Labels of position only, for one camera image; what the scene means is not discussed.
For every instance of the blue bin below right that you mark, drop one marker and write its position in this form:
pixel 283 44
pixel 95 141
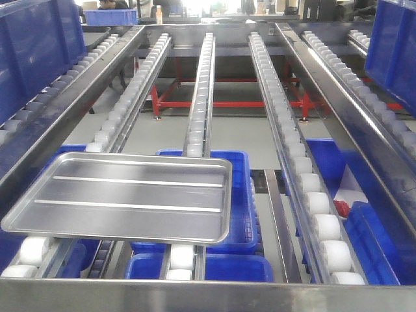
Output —
pixel 374 247

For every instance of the blue bin below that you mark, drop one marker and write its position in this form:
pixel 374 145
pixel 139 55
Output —
pixel 242 238
pixel 374 247

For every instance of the large blue crate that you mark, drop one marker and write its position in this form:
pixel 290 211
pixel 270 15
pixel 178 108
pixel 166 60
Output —
pixel 40 40
pixel 390 61

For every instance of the left white roller track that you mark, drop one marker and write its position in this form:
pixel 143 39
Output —
pixel 43 256

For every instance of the blue bin front centre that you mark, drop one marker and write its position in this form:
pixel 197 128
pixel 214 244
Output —
pixel 221 267

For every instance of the red metal frame stand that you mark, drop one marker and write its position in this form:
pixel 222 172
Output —
pixel 235 87

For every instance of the white roller track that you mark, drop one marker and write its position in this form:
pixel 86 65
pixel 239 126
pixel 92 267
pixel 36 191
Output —
pixel 184 261
pixel 328 252
pixel 43 256

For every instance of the steel divider rail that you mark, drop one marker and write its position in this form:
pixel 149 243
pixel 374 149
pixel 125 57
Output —
pixel 383 154
pixel 26 153

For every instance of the left steel divider rail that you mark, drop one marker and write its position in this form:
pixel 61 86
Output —
pixel 26 153

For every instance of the large blue crate right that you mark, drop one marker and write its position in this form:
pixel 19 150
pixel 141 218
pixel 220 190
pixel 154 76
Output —
pixel 390 61

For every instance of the blue crate in background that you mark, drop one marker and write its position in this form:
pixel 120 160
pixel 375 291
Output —
pixel 111 17

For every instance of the lower steel rail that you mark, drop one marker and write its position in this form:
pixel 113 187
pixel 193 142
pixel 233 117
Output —
pixel 277 242

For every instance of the right steel divider rail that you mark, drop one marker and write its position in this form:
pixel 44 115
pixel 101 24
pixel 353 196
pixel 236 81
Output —
pixel 383 154

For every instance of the blue bin below centre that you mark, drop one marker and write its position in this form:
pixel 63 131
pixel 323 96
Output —
pixel 242 238

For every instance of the front steel frame bar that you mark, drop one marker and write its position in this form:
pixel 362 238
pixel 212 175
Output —
pixel 153 295

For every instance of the silver metal tray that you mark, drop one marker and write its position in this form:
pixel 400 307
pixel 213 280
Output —
pixel 121 197

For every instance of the far right edge roller track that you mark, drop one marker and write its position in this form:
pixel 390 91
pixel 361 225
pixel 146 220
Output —
pixel 359 41

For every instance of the right white roller track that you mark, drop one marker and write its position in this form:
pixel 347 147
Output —
pixel 328 252

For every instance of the orange bottle in background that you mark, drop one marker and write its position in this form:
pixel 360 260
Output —
pixel 159 15

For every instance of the white bottle red cap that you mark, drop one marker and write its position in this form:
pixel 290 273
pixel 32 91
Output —
pixel 345 198

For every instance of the far left grey roller track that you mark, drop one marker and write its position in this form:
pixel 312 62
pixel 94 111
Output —
pixel 27 113

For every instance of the large blue crate left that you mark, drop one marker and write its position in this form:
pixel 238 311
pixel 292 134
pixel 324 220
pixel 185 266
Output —
pixel 40 40

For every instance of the dark tray far left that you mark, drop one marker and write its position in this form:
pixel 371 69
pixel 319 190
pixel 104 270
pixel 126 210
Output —
pixel 94 35

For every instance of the middle white roller track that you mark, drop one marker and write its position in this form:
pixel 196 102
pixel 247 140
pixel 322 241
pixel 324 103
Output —
pixel 184 261

